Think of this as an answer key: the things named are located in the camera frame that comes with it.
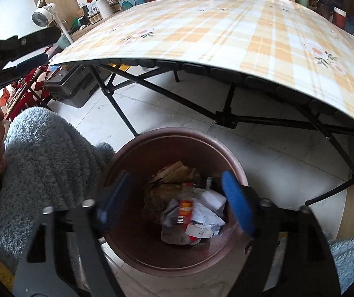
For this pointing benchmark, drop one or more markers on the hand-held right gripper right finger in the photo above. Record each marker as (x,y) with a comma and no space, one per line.
(239,204)

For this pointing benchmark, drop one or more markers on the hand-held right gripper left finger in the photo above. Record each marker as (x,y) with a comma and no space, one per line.
(115,198)

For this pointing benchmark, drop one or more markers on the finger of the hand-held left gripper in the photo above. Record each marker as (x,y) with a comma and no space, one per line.
(23,48)
(31,62)

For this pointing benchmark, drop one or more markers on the white paper pouch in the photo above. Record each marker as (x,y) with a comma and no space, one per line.
(198,229)

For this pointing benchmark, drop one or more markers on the red orange paper box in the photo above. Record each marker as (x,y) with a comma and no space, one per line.
(185,207)

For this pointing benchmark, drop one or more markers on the grey paper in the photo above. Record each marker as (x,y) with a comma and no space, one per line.
(170,213)

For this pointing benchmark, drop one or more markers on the dark red trash bin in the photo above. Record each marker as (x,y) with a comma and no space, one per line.
(152,148)

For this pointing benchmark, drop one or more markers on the red checkered cloth pile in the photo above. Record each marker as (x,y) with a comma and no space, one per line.
(31,92)

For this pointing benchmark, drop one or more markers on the white desk fan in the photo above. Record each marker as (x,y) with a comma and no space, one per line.
(42,15)

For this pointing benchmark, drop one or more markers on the black plastic case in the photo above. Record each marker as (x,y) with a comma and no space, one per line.
(71,89)

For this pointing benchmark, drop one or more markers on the small green bag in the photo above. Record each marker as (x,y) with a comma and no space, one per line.
(78,22)

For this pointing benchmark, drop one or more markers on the row of small dark bottles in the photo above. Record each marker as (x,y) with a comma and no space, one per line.
(95,17)

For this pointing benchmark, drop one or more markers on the grey fleece garment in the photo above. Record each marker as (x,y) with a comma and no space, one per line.
(353,253)

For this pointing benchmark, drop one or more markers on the red cup with white lid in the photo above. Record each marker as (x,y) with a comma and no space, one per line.
(339,18)

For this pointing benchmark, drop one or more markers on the dark blue shelf box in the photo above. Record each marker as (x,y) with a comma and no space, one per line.
(330,1)

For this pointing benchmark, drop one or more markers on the black folding table frame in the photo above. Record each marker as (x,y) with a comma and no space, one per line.
(251,119)

